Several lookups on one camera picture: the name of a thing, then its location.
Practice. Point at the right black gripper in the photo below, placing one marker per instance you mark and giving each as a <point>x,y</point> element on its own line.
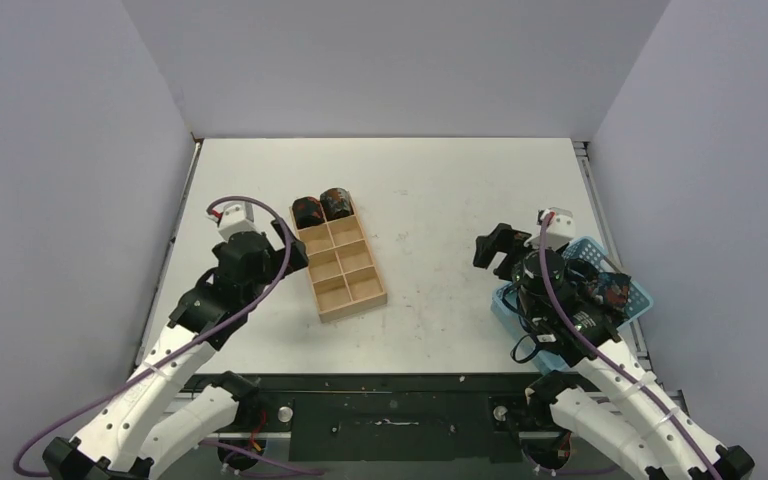
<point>504,246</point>

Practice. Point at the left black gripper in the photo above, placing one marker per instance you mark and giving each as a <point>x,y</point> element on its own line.
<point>279,256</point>

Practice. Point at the wooden compartment tray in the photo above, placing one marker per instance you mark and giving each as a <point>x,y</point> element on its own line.
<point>343,271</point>

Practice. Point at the blue plastic basket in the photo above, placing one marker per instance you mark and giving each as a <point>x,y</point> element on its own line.
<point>584,248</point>

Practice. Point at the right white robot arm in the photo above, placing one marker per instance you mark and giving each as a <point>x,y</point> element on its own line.
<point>608,398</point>

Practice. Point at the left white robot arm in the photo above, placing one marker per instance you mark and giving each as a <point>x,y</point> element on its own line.
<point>129,438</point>

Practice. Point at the colourful ties pile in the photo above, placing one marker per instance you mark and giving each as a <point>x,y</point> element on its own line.
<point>605,288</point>

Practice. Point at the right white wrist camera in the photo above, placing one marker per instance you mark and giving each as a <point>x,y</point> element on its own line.
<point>561,227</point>

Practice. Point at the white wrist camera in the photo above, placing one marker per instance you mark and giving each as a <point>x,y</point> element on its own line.
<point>236,218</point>
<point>561,227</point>

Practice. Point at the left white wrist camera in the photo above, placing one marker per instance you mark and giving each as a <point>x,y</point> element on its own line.
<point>236,218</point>

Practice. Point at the aluminium frame rail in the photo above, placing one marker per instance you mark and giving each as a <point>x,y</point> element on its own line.
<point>614,258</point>

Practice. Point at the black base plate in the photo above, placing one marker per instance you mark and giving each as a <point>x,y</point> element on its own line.
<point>391,417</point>

